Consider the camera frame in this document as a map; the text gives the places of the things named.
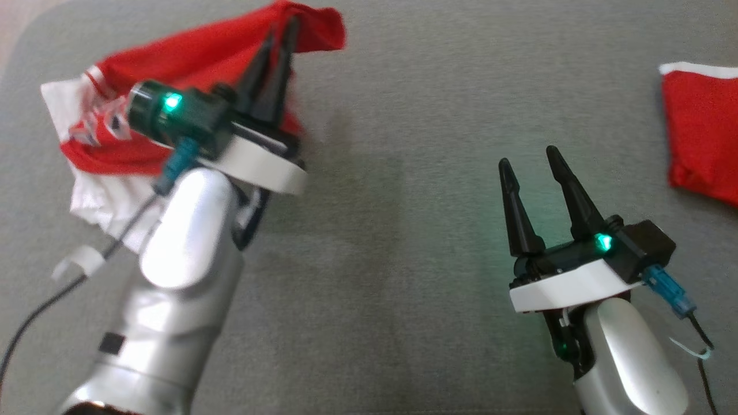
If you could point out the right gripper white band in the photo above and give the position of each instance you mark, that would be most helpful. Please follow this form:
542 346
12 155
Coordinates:
568 279

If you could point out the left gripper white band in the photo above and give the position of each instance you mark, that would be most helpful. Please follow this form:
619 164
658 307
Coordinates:
262 164

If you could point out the red white baseball jersey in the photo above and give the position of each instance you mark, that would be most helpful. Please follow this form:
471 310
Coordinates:
190 52

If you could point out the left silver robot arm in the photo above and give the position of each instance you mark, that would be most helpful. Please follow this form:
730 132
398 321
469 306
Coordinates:
173 288

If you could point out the grey sofa seat cushion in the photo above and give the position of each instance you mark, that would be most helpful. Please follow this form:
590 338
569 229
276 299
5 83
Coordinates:
392 230

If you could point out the red shorts white trim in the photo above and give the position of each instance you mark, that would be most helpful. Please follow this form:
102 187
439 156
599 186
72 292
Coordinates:
706 132

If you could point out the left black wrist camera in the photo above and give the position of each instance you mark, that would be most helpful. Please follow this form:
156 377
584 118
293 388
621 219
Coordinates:
179 118

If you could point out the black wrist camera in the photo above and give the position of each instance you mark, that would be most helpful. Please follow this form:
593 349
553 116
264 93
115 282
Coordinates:
643 242
179 118

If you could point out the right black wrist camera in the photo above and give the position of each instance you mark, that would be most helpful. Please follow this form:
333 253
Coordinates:
643 242

